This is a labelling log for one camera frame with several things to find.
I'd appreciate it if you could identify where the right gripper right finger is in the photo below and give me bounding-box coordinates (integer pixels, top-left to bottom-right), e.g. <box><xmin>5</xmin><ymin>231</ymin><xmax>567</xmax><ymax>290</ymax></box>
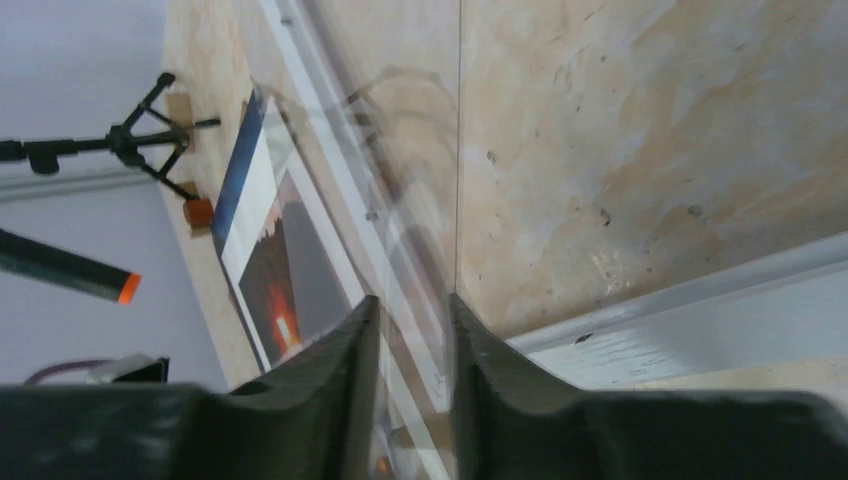
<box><xmin>449</xmin><ymin>295</ymin><xmax>847</xmax><ymax>479</ymax></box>

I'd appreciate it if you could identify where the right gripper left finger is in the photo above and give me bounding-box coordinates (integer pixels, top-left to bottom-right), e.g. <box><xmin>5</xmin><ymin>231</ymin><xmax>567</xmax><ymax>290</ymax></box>
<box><xmin>1</xmin><ymin>295</ymin><xmax>380</xmax><ymax>479</ymax></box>

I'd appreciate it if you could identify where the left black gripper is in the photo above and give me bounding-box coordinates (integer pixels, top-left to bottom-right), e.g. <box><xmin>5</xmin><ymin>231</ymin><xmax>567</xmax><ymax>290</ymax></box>
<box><xmin>87</xmin><ymin>354</ymin><xmax>170</xmax><ymax>384</ymax></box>

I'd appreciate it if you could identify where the white photo mat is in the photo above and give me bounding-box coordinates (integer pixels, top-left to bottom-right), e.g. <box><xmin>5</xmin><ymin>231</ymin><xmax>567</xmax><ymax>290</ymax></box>
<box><xmin>218</xmin><ymin>99</ymin><xmax>458</xmax><ymax>480</ymax></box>

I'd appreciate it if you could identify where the sunset seascape photo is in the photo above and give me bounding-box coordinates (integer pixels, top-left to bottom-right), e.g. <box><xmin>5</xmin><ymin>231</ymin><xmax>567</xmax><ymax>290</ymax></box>
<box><xmin>212</xmin><ymin>90</ymin><xmax>363</xmax><ymax>371</ymax></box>

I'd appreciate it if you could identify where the small wooden block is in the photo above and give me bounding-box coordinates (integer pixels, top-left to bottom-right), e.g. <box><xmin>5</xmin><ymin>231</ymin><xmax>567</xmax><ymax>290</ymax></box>
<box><xmin>165</xmin><ymin>93</ymin><xmax>195</xmax><ymax>154</ymax></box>

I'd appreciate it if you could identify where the white picture frame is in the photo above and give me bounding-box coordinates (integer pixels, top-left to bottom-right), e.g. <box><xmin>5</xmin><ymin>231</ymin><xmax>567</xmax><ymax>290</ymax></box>
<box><xmin>245</xmin><ymin>1</ymin><xmax>847</xmax><ymax>466</ymax></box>

